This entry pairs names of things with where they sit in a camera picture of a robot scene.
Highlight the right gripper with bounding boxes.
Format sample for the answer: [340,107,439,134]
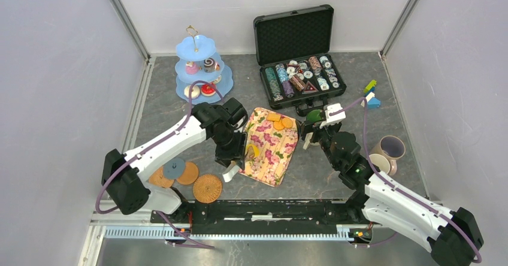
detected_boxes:
[295,113,341,170]

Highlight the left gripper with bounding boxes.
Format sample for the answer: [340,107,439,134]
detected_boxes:
[211,129,248,170]

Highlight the red glazed donut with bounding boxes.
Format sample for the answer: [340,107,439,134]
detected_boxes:
[201,83,216,96]

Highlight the white glazed donut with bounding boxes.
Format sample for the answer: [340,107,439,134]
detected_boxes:
[184,85,201,99]

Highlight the chocolate sprinkled donut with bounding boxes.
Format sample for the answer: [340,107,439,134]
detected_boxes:
[212,75,222,84]

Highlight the silver serving tongs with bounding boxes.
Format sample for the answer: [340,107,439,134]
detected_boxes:
[222,161,242,183]

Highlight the chocolate swirl cake roll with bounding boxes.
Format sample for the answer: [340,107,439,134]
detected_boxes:
[203,58,220,73]

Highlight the pink cupcake with topping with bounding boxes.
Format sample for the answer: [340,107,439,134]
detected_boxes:
[185,61,201,75]

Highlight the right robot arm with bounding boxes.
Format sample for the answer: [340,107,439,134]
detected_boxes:
[297,104,484,265]

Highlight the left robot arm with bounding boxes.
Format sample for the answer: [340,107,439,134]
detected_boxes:
[101,98,248,223]

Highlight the green-inside floral mug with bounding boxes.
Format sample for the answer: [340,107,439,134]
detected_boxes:
[301,110,329,150]

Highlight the round orange biscuit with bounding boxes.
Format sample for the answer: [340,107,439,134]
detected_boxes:
[273,121,285,131]
[280,117,294,128]

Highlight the round orange biscuit lower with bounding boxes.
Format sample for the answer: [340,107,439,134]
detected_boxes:
[273,121,285,131]

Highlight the square yellow biscuit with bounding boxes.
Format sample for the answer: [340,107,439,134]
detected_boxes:
[266,113,282,122]

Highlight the floral rectangular tray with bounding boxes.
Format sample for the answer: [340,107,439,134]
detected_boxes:
[240,107,298,187]

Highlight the colourful toy block stack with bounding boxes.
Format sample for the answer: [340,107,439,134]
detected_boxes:
[361,80,381,109]

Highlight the cork coaster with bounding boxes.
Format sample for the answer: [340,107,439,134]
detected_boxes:
[176,162,199,185]

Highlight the blue three-tier cake stand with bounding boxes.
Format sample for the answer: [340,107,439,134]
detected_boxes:
[175,25,234,105]

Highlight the blue smiley coaster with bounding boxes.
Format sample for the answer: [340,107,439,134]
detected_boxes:
[162,158,186,180]

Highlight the woven rattan coaster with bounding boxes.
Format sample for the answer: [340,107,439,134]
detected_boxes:
[193,174,223,204]

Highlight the yellow mug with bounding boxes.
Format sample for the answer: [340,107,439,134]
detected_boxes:
[369,153,392,175]

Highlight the beige mug purple inside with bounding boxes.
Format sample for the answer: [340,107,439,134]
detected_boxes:
[370,135,406,176]

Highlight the black poker chip case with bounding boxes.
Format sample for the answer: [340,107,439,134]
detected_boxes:
[253,4,346,116]

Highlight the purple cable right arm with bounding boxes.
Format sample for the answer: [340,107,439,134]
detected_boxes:
[331,96,483,265]

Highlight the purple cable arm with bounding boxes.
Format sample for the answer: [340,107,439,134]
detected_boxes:
[95,80,225,250]
[331,96,483,265]

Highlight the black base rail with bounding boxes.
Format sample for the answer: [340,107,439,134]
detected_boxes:
[150,199,369,225]

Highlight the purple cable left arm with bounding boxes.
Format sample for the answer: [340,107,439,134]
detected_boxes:
[95,80,225,250]

